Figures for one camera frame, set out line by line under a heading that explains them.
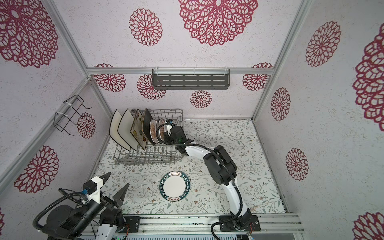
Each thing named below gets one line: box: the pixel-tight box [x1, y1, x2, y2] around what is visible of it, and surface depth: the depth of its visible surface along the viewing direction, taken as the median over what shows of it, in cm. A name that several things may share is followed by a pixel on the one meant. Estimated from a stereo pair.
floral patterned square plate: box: [130, 108, 148, 151], surface depth 102 cm
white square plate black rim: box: [109, 109, 131, 152], surface depth 91 cm
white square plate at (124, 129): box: [117, 108, 139, 151], surface depth 93 cm
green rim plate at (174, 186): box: [159, 170, 190, 202], surface depth 89 cm
